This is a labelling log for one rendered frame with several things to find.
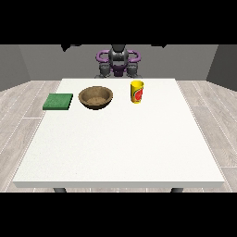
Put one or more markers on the dark table leg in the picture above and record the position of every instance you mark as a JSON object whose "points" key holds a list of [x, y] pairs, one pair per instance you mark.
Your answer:
{"points": [[59, 189], [177, 189]]}

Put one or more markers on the brown wooden bowl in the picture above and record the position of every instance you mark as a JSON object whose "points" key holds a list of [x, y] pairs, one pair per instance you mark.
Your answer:
{"points": [[95, 97]]}

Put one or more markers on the grey robot trunk purple rings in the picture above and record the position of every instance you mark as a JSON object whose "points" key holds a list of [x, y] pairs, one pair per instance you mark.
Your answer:
{"points": [[118, 63]]}

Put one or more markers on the green square pad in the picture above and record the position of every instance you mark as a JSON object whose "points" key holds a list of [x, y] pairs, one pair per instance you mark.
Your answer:
{"points": [[58, 101]]}

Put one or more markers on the yellow cup with melon print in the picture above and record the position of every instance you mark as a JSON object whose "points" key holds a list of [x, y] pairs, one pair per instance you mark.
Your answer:
{"points": [[136, 92]]}

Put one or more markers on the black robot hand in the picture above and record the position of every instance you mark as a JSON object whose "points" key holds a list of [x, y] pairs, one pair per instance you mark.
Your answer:
{"points": [[66, 47], [159, 45]]}

